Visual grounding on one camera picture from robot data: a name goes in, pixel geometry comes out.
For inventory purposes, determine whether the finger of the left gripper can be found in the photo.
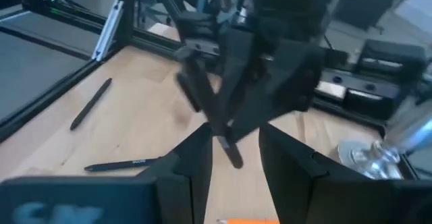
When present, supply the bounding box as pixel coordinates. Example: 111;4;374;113
215;27;257;118
230;43;325;141

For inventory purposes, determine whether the black aluminium table frame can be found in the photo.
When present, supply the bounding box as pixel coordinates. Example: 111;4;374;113
0;0;416;144

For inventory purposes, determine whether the orange pencil with eraser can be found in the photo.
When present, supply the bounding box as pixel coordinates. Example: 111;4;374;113
217;218;281;224

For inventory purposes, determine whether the white shade silver table lamp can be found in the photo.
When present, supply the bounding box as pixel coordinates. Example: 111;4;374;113
337;95;432;181

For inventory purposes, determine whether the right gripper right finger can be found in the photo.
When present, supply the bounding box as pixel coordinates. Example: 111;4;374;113
259;123;331;224

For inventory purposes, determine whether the black marker pen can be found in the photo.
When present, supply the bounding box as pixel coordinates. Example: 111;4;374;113
69;78;113;132

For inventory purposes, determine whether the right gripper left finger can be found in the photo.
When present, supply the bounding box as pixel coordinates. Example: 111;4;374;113
136;122;214;224

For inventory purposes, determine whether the glossy black pen grey print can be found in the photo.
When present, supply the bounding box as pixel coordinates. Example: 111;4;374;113
84;157;160;173

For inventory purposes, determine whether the silver frame bracket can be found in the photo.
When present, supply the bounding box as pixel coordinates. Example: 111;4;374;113
91;0;125;63

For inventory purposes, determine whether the slim matte black pen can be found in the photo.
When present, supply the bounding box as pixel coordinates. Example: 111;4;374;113
174;47;244;170

